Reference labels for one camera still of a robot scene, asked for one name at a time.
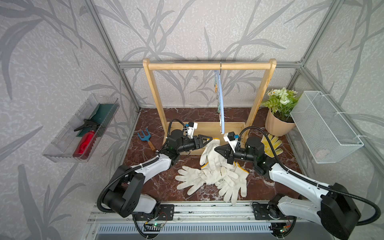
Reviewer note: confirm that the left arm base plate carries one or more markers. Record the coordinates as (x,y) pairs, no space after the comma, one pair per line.
(162,212)

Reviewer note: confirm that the white glove far left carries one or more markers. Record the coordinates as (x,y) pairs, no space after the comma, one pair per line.
(193,178)

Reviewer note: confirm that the green trowel in tray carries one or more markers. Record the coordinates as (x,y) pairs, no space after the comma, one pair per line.
(97,118)

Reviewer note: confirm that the blue hand rake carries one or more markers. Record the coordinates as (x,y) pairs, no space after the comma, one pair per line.
(145,137)

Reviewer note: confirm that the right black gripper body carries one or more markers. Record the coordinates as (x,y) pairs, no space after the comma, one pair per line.
(242,154)

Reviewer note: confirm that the red spray bottle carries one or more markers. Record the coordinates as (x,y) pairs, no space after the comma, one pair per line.
(85,145)

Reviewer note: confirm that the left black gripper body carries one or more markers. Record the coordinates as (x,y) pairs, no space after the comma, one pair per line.
(187,146)

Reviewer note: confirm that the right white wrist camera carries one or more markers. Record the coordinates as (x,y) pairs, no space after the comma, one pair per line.
(232,139)

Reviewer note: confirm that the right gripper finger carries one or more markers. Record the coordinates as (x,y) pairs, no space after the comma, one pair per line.
(224,149)
(227,156)

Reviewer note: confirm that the potted white flower plant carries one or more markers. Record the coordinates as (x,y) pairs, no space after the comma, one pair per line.
(280,104)

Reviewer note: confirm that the aluminium front rail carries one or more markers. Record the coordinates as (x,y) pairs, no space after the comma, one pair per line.
(197,212)

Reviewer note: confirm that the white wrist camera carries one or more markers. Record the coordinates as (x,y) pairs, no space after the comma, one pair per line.
(232,139)
(191,127)

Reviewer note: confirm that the blue clip hanger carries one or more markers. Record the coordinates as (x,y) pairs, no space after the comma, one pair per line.
(219,93)

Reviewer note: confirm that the white wire basket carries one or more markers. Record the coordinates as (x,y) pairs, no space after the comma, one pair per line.
(325,131)

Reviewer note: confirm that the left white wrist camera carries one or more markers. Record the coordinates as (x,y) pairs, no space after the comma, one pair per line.
(191,127)

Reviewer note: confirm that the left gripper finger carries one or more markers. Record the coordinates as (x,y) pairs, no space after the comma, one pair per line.
(205,139)
(203,145)

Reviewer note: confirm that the white glove pile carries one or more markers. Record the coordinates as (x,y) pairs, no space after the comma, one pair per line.
(230,194)
(220,174)

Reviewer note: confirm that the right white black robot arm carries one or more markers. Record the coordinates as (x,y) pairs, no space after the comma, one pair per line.
(330,206)

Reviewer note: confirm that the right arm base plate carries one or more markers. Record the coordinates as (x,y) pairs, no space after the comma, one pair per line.
(267,211)

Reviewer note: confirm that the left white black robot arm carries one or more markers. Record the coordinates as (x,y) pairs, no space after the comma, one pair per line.
(123,194)

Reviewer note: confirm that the clear plastic wall tray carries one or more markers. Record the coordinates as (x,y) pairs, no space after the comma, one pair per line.
(78,139)

